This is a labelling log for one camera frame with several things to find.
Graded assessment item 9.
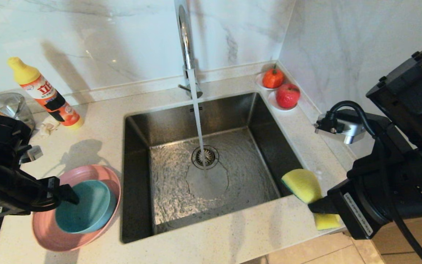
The teal bowl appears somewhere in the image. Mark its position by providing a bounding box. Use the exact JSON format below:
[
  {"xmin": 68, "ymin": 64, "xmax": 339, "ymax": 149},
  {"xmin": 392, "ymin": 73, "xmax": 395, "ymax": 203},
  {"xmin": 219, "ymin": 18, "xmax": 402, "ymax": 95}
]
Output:
[{"xmin": 55, "ymin": 180, "xmax": 117, "ymax": 234}]

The yellow green sponge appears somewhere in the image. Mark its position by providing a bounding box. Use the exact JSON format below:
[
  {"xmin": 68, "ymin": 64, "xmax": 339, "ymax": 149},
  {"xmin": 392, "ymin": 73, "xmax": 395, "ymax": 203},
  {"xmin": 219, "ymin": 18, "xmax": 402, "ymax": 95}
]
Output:
[{"xmin": 281, "ymin": 169, "xmax": 342, "ymax": 231}]

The yellow-capped dish soap bottle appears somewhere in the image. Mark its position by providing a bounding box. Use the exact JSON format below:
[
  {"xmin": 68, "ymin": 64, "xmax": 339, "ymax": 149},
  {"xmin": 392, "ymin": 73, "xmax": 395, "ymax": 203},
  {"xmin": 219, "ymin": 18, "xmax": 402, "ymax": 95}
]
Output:
[{"xmin": 7, "ymin": 57, "xmax": 84, "ymax": 129}]

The stainless steel sink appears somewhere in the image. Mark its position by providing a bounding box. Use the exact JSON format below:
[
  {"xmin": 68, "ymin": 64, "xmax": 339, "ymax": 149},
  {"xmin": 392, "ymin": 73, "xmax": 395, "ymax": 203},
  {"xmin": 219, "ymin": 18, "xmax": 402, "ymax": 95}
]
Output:
[{"xmin": 121, "ymin": 92, "xmax": 316, "ymax": 244}]

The metal sink drain strainer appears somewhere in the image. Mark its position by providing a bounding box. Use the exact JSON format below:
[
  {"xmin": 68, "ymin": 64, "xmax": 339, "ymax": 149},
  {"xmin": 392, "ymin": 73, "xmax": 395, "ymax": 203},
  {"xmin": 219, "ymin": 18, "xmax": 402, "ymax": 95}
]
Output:
[{"xmin": 192, "ymin": 146, "xmax": 219, "ymax": 170}]

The pink plate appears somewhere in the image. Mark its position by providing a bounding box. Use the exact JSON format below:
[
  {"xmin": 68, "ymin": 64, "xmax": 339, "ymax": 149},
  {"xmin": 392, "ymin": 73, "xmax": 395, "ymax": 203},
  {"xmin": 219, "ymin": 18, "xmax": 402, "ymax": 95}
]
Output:
[{"xmin": 32, "ymin": 165, "xmax": 122, "ymax": 252}]

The crumpled white paper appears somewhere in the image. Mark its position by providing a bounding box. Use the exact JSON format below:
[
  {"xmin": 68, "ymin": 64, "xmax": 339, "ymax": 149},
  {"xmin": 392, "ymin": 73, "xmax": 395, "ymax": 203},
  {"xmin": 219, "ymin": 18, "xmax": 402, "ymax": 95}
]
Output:
[{"xmin": 37, "ymin": 117, "xmax": 62, "ymax": 138}]

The clear glass bowl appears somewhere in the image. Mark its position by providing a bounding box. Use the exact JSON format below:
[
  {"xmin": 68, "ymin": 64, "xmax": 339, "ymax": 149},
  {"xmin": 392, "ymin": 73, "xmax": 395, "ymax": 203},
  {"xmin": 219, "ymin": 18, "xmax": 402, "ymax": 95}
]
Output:
[{"xmin": 0, "ymin": 93, "xmax": 36, "ymax": 129}]

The red apple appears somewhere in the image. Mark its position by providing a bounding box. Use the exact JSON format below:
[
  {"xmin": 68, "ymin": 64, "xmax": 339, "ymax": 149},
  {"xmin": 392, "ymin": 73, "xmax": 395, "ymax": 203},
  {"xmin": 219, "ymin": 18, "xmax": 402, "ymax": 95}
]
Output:
[{"xmin": 276, "ymin": 84, "xmax": 301, "ymax": 109}]

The small white dish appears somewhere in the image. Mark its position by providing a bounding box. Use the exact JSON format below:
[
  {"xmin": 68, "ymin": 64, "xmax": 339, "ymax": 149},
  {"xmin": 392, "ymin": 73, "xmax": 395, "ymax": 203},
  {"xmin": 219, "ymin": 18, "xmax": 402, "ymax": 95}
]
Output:
[
  {"xmin": 268, "ymin": 91, "xmax": 299, "ymax": 111},
  {"xmin": 255, "ymin": 73, "xmax": 285, "ymax": 91}
]

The orange red tomato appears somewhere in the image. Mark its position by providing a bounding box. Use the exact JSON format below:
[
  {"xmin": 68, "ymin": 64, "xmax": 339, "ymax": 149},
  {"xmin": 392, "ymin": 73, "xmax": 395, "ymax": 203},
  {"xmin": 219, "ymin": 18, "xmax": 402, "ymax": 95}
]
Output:
[{"xmin": 262, "ymin": 65, "xmax": 285, "ymax": 89}]

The chrome faucet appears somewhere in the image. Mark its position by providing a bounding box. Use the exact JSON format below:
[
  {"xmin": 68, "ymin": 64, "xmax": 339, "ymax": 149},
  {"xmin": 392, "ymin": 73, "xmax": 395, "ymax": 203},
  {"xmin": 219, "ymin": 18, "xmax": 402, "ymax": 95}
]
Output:
[{"xmin": 174, "ymin": 0, "xmax": 203, "ymax": 100}]

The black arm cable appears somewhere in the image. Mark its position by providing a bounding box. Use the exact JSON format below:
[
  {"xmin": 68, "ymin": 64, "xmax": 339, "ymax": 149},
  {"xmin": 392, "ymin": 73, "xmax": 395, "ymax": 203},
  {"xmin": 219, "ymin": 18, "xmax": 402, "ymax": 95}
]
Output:
[{"xmin": 17, "ymin": 200, "xmax": 61, "ymax": 214}]

